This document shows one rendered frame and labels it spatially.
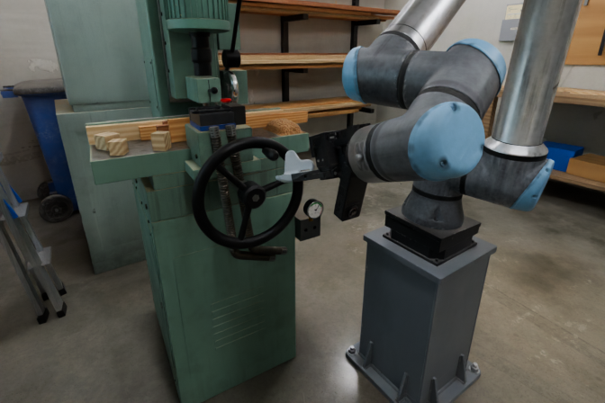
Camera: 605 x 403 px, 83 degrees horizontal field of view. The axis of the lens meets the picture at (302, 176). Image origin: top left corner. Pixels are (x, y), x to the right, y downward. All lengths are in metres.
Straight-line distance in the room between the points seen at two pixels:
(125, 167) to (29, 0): 2.56
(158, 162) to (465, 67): 0.73
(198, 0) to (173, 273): 0.75
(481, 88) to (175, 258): 0.87
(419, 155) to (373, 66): 0.20
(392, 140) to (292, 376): 1.17
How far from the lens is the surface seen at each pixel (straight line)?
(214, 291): 1.17
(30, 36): 3.39
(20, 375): 1.83
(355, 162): 0.51
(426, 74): 0.53
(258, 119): 1.18
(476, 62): 0.52
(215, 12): 1.05
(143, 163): 0.95
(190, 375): 1.35
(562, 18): 0.97
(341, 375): 1.49
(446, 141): 0.42
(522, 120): 0.99
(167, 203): 0.99
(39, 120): 2.83
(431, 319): 1.16
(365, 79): 0.57
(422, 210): 1.11
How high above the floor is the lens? 1.14
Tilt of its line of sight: 20 degrees down
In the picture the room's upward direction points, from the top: straight up
